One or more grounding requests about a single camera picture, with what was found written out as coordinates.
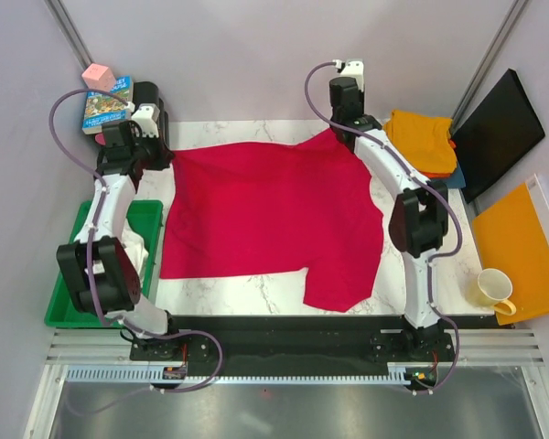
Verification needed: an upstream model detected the crimson red t-shirt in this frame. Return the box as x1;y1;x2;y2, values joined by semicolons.
160;131;384;312

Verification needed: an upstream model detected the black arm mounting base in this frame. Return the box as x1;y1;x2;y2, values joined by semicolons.
130;316;454;375

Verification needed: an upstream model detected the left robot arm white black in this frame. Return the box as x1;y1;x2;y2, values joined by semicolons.
56;113;183;359

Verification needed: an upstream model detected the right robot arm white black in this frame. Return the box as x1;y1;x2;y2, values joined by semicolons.
328;77;448;360

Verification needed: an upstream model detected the black pink mini drawer unit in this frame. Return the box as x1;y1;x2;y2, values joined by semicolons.
87;81;168;147

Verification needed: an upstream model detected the colourful paperback book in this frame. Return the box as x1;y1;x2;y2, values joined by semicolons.
82;76;134;134

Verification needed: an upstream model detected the mustard yellow folded t-shirt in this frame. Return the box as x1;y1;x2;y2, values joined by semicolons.
383;110;458;174

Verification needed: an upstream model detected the white crumpled cloth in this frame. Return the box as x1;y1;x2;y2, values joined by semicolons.
121;220;149;283

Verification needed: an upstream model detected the pink cube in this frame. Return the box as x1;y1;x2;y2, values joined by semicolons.
81;63;116;91

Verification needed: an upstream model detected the blue folded t-shirt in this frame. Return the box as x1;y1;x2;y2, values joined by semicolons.
443;165;466;189

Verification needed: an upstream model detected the black flat board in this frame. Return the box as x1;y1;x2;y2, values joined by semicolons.
452;69;545;203

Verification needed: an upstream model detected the orange folder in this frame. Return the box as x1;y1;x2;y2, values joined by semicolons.
472;183;549;326

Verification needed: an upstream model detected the pale yellow mug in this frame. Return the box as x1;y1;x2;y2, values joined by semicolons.
466;268;517;316

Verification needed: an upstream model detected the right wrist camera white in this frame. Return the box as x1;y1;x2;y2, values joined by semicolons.
332;59;365;91

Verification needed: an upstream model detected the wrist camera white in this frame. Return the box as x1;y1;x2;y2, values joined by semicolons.
332;59;365;91
130;103;160;138

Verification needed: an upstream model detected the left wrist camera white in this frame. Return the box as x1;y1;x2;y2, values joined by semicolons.
130;103;160;138

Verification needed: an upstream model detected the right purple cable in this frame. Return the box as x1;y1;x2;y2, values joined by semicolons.
304;62;463;397

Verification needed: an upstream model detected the purple cable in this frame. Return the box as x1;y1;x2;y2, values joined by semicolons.
48;88;224;416
304;62;463;397

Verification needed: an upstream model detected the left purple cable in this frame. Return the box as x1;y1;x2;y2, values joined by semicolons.
48;88;224;416

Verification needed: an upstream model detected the white slotted cable duct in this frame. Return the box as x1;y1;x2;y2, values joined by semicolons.
65;365;422;385

